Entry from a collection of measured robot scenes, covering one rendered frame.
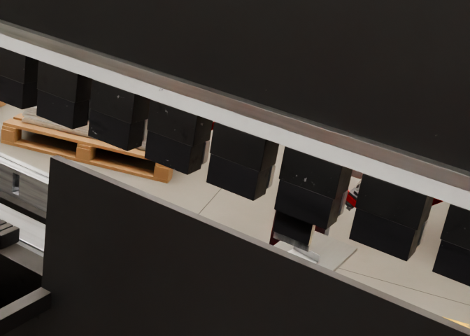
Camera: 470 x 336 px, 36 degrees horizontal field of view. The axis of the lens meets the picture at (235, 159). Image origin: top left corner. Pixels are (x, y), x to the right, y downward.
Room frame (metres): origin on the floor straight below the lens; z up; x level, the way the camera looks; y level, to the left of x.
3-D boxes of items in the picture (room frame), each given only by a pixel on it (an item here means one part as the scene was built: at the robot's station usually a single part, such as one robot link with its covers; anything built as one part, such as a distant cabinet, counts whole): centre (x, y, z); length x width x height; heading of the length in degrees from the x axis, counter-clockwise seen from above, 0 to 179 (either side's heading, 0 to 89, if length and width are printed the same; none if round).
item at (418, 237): (1.50, -0.37, 1.26); 0.15 x 0.09 x 0.17; 62
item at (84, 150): (4.79, 0.93, 0.07); 1.20 x 0.82 x 0.14; 80
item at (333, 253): (1.74, -0.24, 1.00); 0.26 x 0.18 x 0.01; 152
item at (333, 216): (1.60, -0.20, 1.26); 0.15 x 0.09 x 0.17; 62
